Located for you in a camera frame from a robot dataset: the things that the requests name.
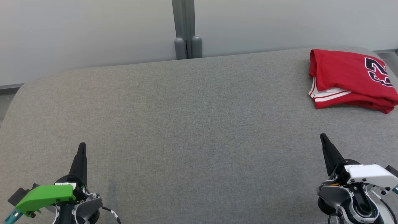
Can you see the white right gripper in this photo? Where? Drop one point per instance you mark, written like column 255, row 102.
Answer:
column 373, row 175

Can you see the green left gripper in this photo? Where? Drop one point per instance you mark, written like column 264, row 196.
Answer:
column 46, row 196

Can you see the red jersey small Bulls print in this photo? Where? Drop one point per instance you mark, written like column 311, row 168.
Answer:
column 373, row 102

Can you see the red jersey large black letters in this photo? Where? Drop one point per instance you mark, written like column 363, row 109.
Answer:
column 339, row 68

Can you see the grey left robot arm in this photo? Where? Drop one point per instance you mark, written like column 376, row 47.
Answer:
column 88, row 207

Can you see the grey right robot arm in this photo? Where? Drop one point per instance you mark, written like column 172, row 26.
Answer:
column 332, row 194

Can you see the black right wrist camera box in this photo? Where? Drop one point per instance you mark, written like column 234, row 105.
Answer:
column 392, row 171

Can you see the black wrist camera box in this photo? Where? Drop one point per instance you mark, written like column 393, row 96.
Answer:
column 19, row 195
column 392, row 171

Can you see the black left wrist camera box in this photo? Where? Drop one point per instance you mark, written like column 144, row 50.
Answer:
column 19, row 195

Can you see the grey partition post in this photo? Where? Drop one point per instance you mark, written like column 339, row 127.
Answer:
column 186, row 28

